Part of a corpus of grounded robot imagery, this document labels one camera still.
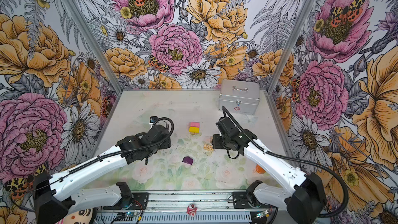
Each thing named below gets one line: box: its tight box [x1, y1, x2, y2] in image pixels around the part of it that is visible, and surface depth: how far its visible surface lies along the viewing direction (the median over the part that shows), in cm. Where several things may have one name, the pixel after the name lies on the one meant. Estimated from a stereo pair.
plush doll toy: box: [55, 207, 97, 224], surface depth 66 cm
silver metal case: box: [218, 79, 261, 115], surface depth 103 cm
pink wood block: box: [189, 121, 201, 128], surface depth 102 cm
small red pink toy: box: [186, 203, 198, 217], surface depth 70 cm
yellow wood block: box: [188, 126, 200, 134], surface depth 99 cm
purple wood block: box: [181, 156, 194, 165], surface depth 89 cm
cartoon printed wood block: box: [203, 144, 214, 152], surface depth 93 cm
